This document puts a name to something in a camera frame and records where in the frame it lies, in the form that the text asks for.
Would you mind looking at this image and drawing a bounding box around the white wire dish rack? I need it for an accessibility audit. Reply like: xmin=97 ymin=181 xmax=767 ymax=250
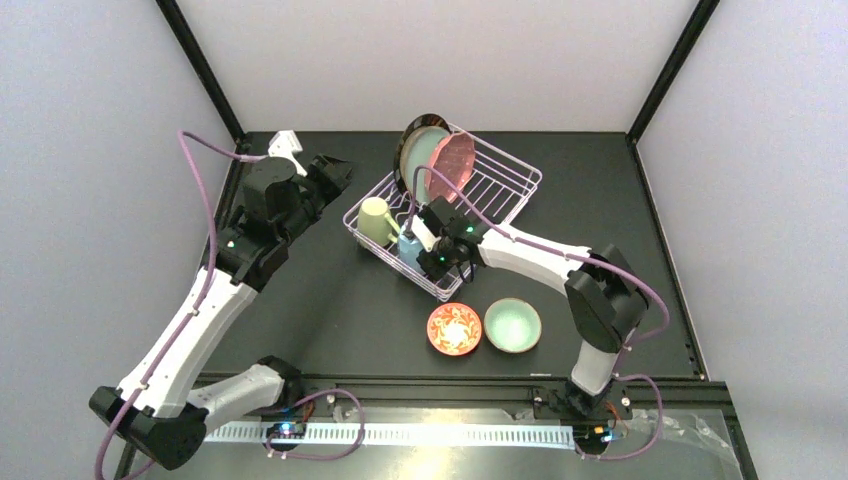
xmin=343 ymin=134 xmax=543 ymax=301

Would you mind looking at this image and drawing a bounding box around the light blue mug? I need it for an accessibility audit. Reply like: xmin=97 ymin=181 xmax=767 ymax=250
xmin=397 ymin=228 xmax=424 ymax=275

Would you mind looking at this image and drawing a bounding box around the cream mug green handle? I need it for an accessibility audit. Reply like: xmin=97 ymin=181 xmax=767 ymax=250
xmin=357 ymin=196 xmax=400 ymax=247

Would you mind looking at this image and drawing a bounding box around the orange floral small bowl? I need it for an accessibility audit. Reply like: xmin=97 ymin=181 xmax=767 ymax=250
xmin=426 ymin=302 xmax=483 ymax=357

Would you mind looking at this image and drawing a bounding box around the pink dotted plate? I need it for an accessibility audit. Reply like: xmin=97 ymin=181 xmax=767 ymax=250
xmin=424 ymin=132 xmax=476 ymax=202

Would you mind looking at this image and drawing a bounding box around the green flower plate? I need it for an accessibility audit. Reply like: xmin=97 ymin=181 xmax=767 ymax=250
xmin=400 ymin=126 xmax=449 ymax=204

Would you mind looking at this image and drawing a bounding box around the green glazed small bowl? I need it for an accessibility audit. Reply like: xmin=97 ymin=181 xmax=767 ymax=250
xmin=483 ymin=298 xmax=542 ymax=354

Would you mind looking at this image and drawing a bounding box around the black striped rim dinner plate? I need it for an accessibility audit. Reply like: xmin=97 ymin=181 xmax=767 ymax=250
xmin=392 ymin=113 xmax=452 ymax=203

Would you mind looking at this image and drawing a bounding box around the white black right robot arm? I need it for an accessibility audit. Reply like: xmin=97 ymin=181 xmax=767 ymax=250
xmin=408 ymin=197 xmax=649 ymax=418

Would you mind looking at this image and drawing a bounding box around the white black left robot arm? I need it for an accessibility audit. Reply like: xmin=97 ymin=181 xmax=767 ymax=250
xmin=89 ymin=155 xmax=353 ymax=470

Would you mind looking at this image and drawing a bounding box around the white led light strip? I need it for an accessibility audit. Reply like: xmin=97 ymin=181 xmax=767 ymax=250
xmin=201 ymin=420 xmax=576 ymax=450

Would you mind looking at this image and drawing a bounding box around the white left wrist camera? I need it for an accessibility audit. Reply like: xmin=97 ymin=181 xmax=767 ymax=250
xmin=267 ymin=130 xmax=308 ymax=177

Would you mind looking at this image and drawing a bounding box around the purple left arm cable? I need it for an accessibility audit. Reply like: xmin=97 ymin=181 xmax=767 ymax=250
xmin=92 ymin=130 xmax=367 ymax=480

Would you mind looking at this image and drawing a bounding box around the black frame post left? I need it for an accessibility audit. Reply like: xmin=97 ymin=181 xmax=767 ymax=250
xmin=155 ymin=0 xmax=245 ymax=145

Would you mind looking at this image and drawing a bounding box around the black frame post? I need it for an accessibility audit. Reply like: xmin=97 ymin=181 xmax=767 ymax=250
xmin=627 ymin=0 xmax=720 ymax=145
xmin=155 ymin=0 xmax=245 ymax=145

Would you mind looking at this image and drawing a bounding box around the black frame post right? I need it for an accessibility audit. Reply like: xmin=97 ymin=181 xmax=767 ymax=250
xmin=627 ymin=0 xmax=720 ymax=145

